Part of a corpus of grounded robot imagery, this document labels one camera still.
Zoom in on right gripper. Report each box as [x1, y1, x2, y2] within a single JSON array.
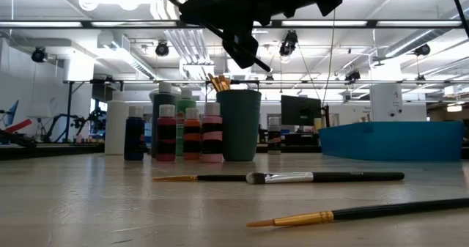
[[179, 0, 362, 70]]

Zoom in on green plastic cup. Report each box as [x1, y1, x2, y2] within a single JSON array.
[[215, 89, 262, 163]]

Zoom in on small dark paint bottle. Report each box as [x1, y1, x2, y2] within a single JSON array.
[[267, 117, 282, 156]]

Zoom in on thin brush gold ferrule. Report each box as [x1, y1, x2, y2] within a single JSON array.
[[151, 173, 250, 183]]

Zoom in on blue paint bottle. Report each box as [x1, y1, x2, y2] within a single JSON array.
[[123, 106, 146, 162]]

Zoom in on makeup brush silver ferrule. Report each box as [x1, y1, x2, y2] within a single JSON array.
[[245, 171, 405, 185]]

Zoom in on blue plastic bin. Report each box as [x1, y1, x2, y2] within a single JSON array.
[[318, 121, 465, 163]]

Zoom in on long brush ribbed gold ferrule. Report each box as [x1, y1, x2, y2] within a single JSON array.
[[245, 196, 469, 229]]

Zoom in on tall green paint bottle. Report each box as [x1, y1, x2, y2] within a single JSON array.
[[175, 88, 197, 158]]

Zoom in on pink paint bottle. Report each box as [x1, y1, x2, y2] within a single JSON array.
[[200, 102, 224, 164]]

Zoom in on orange paint bottle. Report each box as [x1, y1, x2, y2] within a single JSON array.
[[182, 107, 202, 161]]

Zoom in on red paint bottle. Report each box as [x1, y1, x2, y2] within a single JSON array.
[[156, 104, 177, 163]]

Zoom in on black ceiling spotlight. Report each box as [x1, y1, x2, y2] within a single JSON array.
[[278, 29, 299, 57], [413, 43, 432, 57], [31, 45, 48, 63], [344, 69, 362, 84], [155, 40, 170, 57]]

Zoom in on black computer monitor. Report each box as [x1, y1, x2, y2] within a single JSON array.
[[281, 95, 322, 127]]

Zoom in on tall black bottle white cap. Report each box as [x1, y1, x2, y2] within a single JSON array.
[[152, 81, 177, 158]]

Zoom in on dark office desk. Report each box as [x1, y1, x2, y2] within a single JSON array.
[[281, 131, 320, 155]]

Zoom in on white cylindrical column unit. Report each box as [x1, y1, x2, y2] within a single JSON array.
[[369, 84, 403, 122]]

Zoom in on blue board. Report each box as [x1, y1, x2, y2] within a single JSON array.
[[3, 100, 20, 127]]

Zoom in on black lab workbench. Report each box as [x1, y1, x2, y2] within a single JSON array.
[[0, 141, 106, 161]]

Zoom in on red board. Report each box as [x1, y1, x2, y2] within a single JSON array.
[[6, 118, 33, 134]]

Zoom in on black frame beam light strips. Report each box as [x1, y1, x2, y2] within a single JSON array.
[[0, 18, 469, 29]]

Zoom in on hanging black cable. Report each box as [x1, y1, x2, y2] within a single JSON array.
[[321, 15, 336, 107]]

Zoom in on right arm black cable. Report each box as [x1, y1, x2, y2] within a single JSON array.
[[446, 0, 469, 40]]

